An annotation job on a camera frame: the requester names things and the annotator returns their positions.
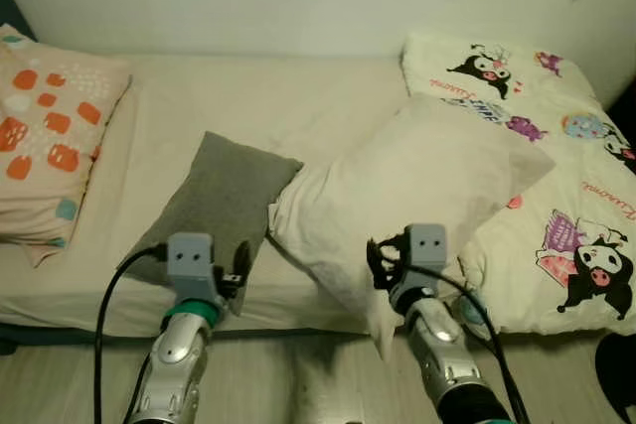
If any grey fabric pillow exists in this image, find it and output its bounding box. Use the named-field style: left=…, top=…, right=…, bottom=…
left=119, top=131, right=305, bottom=317

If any plain white pillow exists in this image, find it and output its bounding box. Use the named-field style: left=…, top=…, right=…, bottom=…
left=268, top=96, right=557, bottom=361

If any orange patterned pink pillow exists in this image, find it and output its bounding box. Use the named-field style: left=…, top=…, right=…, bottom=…
left=0, top=25, right=134, bottom=268

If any cream cartoon print quilt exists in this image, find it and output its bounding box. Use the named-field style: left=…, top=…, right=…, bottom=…
left=400, top=30, right=636, bottom=338

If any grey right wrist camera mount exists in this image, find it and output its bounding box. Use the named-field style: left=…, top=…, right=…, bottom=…
left=405, top=224, right=448, bottom=286

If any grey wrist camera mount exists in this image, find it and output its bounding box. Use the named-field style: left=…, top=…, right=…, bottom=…
left=405, top=224, right=448, bottom=286
left=166, top=232, right=217, bottom=303

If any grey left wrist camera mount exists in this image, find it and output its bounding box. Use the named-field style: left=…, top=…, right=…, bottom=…
left=166, top=232, right=217, bottom=303

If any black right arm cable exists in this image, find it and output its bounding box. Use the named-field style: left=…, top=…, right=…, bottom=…
left=397, top=263, right=533, bottom=424

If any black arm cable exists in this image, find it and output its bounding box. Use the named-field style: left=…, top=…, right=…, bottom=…
left=397, top=263, right=533, bottom=424
left=92, top=245, right=168, bottom=424

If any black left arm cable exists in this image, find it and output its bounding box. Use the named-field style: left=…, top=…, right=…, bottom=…
left=92, top=245, right=168, bottom=424

